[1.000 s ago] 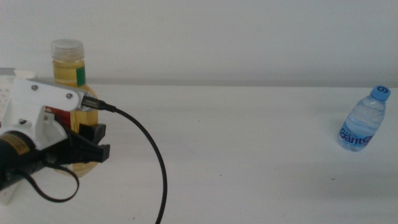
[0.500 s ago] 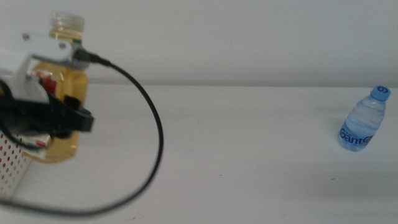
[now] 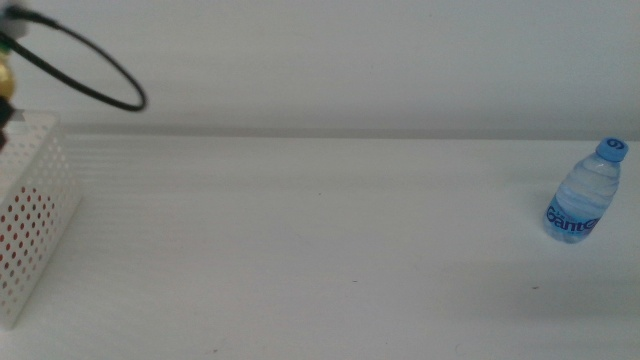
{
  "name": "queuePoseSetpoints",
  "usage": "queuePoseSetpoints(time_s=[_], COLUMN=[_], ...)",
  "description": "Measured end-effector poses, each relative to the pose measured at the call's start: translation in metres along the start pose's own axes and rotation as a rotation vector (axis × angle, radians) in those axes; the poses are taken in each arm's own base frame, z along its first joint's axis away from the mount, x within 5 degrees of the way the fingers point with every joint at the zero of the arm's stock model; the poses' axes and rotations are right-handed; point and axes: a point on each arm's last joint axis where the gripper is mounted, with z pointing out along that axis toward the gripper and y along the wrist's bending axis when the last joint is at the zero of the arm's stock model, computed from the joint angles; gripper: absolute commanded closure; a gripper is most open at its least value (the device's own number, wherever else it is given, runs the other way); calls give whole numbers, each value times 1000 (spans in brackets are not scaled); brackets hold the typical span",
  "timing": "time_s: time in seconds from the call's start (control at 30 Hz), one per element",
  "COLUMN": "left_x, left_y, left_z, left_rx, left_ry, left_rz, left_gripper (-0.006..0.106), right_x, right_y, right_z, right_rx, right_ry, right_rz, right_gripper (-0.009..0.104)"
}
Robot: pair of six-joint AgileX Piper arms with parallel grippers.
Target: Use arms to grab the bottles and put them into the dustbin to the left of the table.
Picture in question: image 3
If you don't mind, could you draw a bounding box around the white perforated plastic basket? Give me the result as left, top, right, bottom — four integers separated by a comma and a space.
0, 110, 84, 331

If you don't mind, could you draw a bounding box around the thick black braided cable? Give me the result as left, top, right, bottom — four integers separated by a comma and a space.
0, 4, 149, 113

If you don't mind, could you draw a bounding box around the clear water bottle blue cap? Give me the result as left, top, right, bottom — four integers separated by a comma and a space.
542, 137, 630, 245

